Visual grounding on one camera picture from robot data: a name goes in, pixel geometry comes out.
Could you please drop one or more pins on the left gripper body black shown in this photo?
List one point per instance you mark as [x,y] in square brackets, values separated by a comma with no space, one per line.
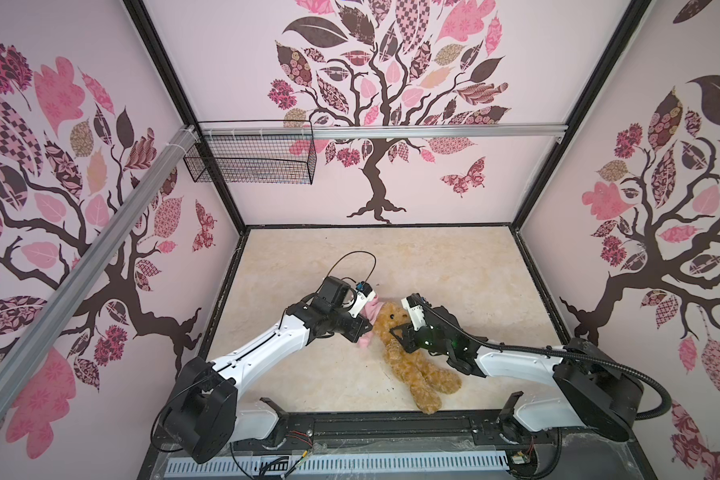
[353,321]

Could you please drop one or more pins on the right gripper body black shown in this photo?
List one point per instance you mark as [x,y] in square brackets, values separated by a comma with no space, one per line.
[411,335]

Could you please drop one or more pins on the pink knitted bear sweater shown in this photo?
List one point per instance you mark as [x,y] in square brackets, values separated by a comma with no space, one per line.
[370,311]

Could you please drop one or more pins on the brown teddy bear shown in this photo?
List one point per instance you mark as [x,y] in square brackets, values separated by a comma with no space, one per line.
[425,380]

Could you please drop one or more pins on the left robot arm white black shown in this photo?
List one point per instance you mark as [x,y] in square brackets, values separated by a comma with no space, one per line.
[205,414]

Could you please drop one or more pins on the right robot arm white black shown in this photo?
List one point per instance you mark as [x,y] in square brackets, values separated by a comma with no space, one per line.
[586,388]

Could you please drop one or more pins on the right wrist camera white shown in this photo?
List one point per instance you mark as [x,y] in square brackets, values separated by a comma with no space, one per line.
[417,316]

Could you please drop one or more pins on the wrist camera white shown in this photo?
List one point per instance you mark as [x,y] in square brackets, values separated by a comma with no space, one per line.
[364,293]
[417,316]

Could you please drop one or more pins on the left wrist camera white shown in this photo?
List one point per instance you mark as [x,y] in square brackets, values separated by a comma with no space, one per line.
[364,293]

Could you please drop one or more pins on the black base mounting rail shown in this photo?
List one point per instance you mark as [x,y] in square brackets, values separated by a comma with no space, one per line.
[309,430]

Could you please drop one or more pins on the black wire basket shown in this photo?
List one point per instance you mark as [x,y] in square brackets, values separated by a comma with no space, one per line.
[254,151]

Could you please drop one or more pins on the white slotted cable duct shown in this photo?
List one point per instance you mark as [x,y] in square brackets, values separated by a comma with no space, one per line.
[333,466]

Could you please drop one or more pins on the back aluminium rail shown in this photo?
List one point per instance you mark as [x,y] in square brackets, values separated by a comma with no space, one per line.
[383,132]

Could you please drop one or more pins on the aluminium rail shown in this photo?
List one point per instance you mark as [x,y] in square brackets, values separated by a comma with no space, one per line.
[22,361]
[383,132]

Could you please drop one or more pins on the left aluminium rail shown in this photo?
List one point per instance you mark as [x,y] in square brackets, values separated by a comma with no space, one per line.
[22,361]

